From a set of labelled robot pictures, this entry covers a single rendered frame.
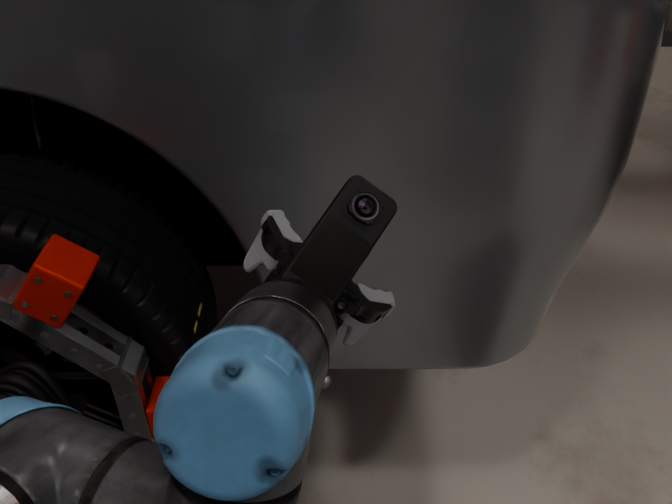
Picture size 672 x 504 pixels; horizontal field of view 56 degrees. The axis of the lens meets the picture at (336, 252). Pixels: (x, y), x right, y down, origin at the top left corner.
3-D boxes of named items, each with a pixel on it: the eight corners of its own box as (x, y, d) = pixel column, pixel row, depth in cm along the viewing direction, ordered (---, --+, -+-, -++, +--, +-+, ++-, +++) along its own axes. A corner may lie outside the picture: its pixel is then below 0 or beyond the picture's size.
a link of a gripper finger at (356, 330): (362, 336, 65) (307, 327, 58) (397, 292, 64) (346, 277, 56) (381, 357, 63) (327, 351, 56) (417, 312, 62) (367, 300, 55)
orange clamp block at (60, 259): (77, 295, 94) (102, 255, 89) (58, 332, 87) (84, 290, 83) (31, 273, 91) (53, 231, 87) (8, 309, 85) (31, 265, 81)
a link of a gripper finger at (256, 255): (221, 238, 63) (246, 291, 56) (254, 190, 62) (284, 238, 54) (246, 250, 65) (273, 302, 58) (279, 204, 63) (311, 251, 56)
